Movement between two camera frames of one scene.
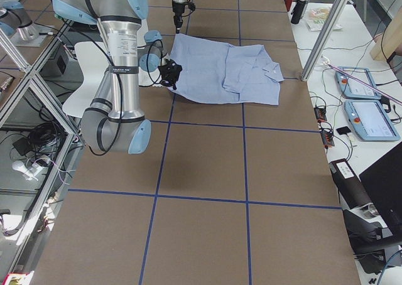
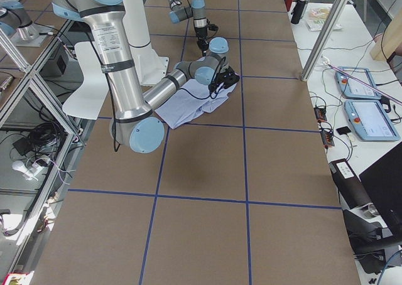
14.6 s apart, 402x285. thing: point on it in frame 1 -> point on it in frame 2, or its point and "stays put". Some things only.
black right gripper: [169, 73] -> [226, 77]
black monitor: [382, 181] stays put
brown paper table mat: [222, 193] stays put
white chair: [94, 61] stays put
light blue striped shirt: [220, 71] -> [190, 103]
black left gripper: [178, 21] -> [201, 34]
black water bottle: [298, 9] stays put
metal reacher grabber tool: [325, 61] stays put
